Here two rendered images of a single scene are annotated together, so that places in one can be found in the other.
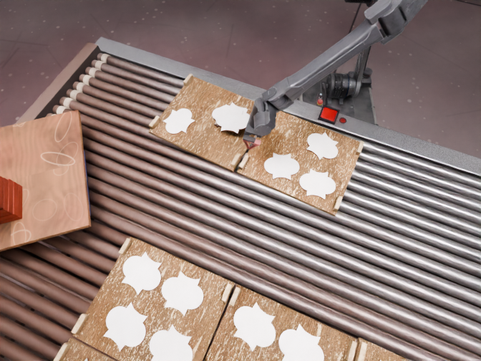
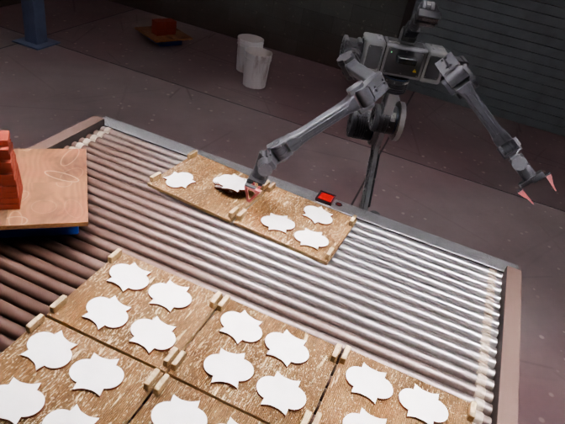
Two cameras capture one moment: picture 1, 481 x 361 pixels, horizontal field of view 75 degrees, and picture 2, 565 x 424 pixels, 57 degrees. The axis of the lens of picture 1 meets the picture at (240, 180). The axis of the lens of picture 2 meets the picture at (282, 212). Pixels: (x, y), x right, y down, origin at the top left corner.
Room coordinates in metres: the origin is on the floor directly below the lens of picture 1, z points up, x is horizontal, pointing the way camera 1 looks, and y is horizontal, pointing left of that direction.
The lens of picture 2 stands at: (-1.12, 0.08, 2.18)
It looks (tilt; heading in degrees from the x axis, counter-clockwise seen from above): 34 degrees down; 352
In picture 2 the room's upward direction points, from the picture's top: 12 degrees clockwise
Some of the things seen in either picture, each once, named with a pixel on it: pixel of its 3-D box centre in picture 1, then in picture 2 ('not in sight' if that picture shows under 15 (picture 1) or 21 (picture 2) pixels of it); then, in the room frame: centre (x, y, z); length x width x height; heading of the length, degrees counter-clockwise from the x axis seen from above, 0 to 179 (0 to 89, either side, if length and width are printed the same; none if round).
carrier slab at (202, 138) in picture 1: (210, 120); (211, 185); (0.82, 0.12, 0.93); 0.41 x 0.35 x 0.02; 61
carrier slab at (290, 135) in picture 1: (301, 157); (297, 221); (0.63, -0.25, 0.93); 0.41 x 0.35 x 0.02; 62
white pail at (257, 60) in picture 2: not in sight; (256, 68); (4.42, -0.15, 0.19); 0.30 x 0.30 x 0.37
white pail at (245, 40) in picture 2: not in sight; (249, 54); (4.84, -0.06, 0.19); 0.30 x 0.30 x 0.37
